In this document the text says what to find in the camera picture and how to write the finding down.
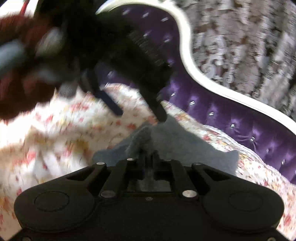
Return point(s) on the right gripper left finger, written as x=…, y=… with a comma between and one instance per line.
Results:
x=124, y=177

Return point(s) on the purple tufted velvet sofa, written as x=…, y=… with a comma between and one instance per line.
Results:
x=257, y=126

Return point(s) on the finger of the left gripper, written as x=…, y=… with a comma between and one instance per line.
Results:
x=101, y=94
x=154, y=104

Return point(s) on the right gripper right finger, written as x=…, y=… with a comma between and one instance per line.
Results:
x=173, y=172

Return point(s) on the grey damask curtain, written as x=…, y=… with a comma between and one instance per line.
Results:
x=247, y=46

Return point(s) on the floral quilted bedspread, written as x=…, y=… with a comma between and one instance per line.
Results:
x=60, y=137

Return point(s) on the grey argyle knit sweater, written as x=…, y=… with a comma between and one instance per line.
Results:
x=172, y=142

